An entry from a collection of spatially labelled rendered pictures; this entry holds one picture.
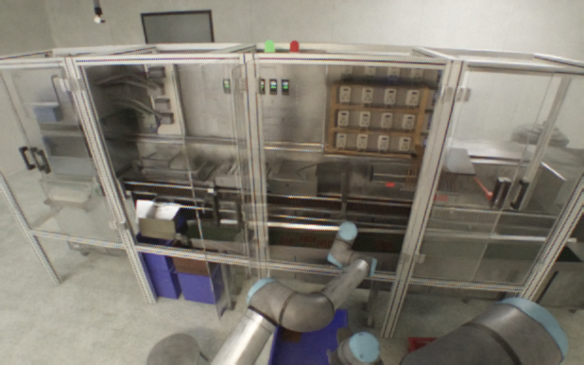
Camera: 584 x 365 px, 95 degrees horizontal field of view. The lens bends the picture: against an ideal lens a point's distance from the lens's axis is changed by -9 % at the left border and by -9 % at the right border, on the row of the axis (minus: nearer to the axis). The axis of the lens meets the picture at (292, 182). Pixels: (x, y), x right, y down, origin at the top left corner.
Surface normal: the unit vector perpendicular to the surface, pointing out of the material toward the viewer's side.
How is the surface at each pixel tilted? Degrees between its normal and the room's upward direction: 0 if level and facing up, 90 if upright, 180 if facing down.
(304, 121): 90
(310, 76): 90
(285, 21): 90
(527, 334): 15
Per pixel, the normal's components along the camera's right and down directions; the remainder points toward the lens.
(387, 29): -0.15, 0.48
